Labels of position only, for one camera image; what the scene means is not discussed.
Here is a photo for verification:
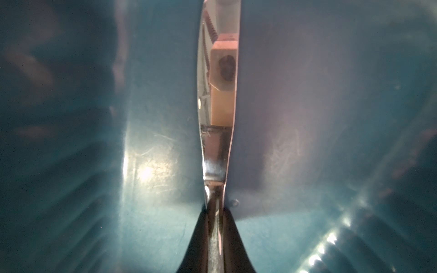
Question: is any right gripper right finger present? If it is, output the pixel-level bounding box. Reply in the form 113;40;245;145
223;209;256;273

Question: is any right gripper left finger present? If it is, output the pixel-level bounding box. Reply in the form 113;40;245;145
175;207;209;273

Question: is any dark teal plastic bin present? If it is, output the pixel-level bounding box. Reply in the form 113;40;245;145
1;1;437;273

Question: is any silver table knife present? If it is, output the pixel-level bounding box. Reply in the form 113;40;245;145
197;1;241;273

